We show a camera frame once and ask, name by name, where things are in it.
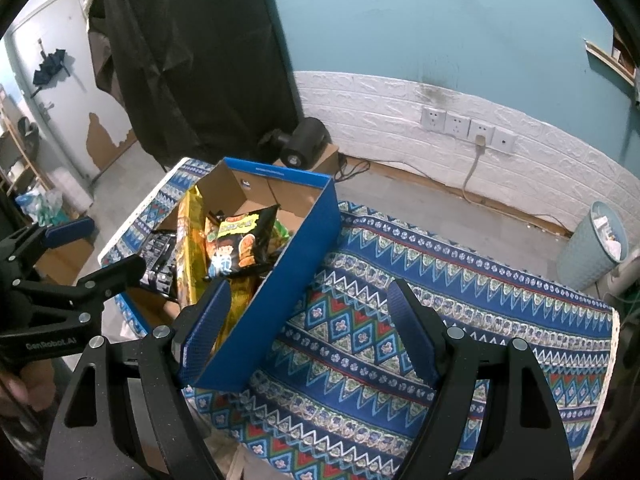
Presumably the black folded umbrella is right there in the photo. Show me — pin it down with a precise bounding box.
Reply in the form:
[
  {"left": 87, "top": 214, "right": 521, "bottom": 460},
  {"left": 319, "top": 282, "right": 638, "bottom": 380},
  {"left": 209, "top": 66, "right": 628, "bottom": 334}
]
[{"left": 32, "top": 39, "right": 70, "bottom": 98}]

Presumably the person's left hand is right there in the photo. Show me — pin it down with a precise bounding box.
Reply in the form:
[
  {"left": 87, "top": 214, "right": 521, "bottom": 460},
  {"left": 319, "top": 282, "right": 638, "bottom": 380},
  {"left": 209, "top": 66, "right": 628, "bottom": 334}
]
[{"left": 1, "top": 360, "right": 56, "bottom": 412}]

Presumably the black curtain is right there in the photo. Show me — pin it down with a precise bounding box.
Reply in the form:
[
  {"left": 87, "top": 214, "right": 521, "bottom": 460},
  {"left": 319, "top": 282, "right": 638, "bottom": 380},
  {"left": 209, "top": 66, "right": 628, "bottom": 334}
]
[{"left": 88, "top": 0, "right": 300, "bottom": 167}]

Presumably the small cardboard box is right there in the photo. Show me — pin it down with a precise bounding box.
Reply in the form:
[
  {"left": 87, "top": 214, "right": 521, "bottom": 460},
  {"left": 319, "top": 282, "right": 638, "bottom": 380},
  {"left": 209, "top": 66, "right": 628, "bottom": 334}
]
[{"left": 273, "top": 143, "right": 338, "bottom": 177}]

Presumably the gold yellow snack bag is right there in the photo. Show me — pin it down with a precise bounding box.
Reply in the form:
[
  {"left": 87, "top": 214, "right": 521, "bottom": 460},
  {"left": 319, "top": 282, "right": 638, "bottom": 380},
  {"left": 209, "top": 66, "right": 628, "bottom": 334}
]
[{"left": 176, "top": 185, "right": 256, "bottom": 356}]

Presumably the grey plug and cable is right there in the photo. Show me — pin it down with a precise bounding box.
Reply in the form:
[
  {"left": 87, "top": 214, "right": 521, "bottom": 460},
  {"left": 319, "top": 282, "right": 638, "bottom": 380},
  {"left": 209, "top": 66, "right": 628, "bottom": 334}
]
[{"left": 460, "top": 134, "right": 488, "bottom": 204}]

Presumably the white wall socket strip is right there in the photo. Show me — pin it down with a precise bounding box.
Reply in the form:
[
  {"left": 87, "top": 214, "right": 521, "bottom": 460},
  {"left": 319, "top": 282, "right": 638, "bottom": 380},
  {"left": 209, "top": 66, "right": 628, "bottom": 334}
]
[{"left": 421, "top": 106, "right": 518, "bottom": 154}]

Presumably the blue cardboard box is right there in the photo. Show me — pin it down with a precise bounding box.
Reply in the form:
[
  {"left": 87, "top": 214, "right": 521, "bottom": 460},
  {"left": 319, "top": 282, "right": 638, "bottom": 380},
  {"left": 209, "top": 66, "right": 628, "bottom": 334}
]
[{"left": 114, "top": 156, "right": 343, "bottom": 394}]

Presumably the black cylindrical device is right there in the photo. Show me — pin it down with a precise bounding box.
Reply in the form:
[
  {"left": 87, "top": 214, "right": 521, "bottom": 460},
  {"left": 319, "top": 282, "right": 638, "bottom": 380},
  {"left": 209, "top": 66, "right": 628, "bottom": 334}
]
[{"left": 258, "top": 117, "right": 330, "bottom": 170}]

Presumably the white door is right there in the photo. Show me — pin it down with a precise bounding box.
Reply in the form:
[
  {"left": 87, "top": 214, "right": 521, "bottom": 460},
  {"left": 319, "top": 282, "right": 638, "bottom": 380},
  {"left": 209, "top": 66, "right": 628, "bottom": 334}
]
[{"left": 6, "top": 0, "right": 136, "bottom": 185}]

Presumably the green snack bag in box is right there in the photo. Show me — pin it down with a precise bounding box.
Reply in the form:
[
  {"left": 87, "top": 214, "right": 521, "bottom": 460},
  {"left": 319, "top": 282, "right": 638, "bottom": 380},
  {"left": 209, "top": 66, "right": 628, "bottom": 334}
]
[{"left": 268, "top": 220, "right": 291, "bottom": 258}]

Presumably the black white snack bag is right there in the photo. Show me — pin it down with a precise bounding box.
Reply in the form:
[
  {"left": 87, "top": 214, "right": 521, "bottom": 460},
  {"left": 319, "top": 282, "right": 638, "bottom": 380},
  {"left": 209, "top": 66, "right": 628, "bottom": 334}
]
[{"left": 138, "top": 230, "right": 177, "bottom": 300}]

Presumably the blue patterned tablecloth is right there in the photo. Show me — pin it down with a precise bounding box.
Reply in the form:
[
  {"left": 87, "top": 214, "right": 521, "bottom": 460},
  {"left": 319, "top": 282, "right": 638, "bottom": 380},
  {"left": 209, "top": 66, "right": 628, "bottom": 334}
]
[{"left": 98, "top": 157, "right": 622, "bottom": 480}]

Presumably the wooden wall shelf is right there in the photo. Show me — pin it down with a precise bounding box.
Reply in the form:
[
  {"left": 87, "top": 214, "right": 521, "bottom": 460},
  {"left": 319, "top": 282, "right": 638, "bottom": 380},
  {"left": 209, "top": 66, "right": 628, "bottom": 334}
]
[{"left": 584, "top": 29, "right": 638, "bottom": 86}]

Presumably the black yellow noodle snack bag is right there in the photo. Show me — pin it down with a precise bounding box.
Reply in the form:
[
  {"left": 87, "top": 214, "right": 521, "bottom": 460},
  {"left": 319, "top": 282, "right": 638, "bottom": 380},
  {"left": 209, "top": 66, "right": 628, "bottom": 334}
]
[{"left": 205, "top": 205, "right": 279, "bottom": 278}]

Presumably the black cable on floor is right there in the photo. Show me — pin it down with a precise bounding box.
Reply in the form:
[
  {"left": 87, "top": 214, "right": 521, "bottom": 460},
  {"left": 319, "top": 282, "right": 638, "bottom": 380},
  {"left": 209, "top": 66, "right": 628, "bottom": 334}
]
[{"left": 332, "top": 154, "right": 574, "bottom": 239}]

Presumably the light blue waste bin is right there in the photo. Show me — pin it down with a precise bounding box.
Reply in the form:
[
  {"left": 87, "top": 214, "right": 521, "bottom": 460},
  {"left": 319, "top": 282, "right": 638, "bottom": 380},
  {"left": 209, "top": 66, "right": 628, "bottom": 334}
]
[{"left": 556, "top": 200, "right": 628, "bottom": 290}]

